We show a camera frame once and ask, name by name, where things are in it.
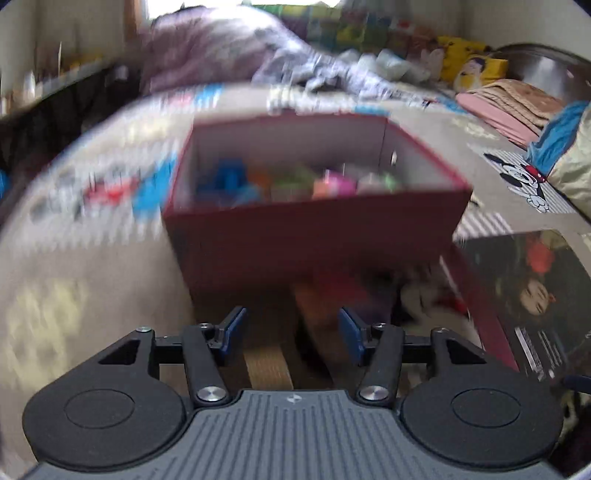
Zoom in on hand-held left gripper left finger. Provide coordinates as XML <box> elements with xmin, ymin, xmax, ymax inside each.
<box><xmin>98</xmin><ymin>307</ymin><xmax>249</xmax><ymax>408</ymax></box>

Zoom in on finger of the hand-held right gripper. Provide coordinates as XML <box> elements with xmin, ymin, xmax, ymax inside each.
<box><xmin>561</xmin><ymin>374</ymin><xmax>591</xmax><ymax>393</ymax></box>

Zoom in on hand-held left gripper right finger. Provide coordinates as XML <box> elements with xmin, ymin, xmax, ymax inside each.
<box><xmin>338</xmin><ymin>307</ymin><xmax>485</xmax><ymax>408</ymax></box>

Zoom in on tan packet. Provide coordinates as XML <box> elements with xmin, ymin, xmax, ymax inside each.
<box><xmin>242</xmin><ymin>346</ymin><xmax>296</xmax><ymax>392</ymax></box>

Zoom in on red cardboard box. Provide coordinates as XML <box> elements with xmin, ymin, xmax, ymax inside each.
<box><xmin>161</xmin><ymin>113</ymin><xmax>474</xmax><ymax>301</ymax></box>

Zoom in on pink packet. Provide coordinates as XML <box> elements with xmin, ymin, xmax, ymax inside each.
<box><xmin>314</xmin><ymin>168</ymin><xmax>358</xmax><ymax>199</ymax></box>

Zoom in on green packet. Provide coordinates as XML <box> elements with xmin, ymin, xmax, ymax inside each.
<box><xmin>270</xmin><ymin>171</ymin><xmax>315</xmax><ymax>201</ymax></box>

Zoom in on dark portrait box lid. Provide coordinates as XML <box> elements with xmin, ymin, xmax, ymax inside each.
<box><xmin>445</xmin><ymin>228</ymin><xmax>591</xmax><ymax>384</ymax></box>

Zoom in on cartoon mouse printed blanket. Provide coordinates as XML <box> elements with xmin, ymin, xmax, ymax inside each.
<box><xmin>0</xmin><ymin>83</ymin><xmax>591</xmax><ymax>462</ymax></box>

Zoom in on blue and cream quilt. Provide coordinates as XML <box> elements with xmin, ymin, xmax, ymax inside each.
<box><xmin>526</xmin><ymin>100</ymin><xmax>591</xmax><ymax>213</ymax></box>

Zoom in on pink folded blanket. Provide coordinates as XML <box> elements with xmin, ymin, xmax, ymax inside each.
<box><xmin>456</xmin><ymin>92</ymin><xmax>541</xmax><ymax>148</ymax></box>

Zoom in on lilac crumpled garment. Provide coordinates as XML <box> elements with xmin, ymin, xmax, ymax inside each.
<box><xmin>252</xmin><ymin>41</ymin><xmax>444</xmax><ymax>100</ymax></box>

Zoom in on white plastic bags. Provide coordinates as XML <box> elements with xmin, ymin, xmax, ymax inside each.
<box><xmin>342</xmin><ymin>48</ymin><xmax>430</xmax><ymax>84</ymax></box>

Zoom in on purple quilt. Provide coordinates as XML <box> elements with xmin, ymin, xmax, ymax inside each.
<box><xmin>139</xmin><ymin>4</ymin><xmax>315</xmax><ymax>93</ymax></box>

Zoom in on white plush toy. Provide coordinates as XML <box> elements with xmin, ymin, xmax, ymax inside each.
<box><xmin>418</xmin><ymin>46</ymin><xmax>446</xmax><ymax>77</ymax></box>

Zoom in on beige fleece blanket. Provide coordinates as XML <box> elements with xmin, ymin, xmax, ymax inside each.
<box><xmin>475</xmin><ymin>78</ymin><xmax>566</xmax><ymax>134</ymax></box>

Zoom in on yellow printed cushion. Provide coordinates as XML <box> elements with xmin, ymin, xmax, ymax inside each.
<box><xmin>452</xmin><ymin>54</ymin><xmax>509</xmax><ymax>93</ymax></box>

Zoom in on yellow plush toy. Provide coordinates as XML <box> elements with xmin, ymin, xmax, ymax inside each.
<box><xmin>434</xmin><ymin>36</ymin><xmax>492</xmax><ymax>81</ymax></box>

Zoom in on cluttered desk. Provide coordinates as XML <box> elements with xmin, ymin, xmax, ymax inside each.
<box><xmin>0</xmin><ymin>58</ymin><xmax>130</xmax><ymax>121</ymax></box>

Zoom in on alphabet foam mat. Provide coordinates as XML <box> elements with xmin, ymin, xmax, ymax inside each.
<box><xmin>254</xmin><ymin>2</ymin><xmax>439</xmax><ymax>54</ymax></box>

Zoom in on dark headboard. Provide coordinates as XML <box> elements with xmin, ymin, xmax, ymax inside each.
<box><xmin>494</xmin><ymin>43</ymin><xmax>591</xmax><ymax>109</ymax></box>

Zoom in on window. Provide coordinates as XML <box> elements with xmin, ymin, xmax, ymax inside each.
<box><xmin>143</xmin><ymin>0</ymin><xmax>259</xmax><ymax>17</ymax></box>

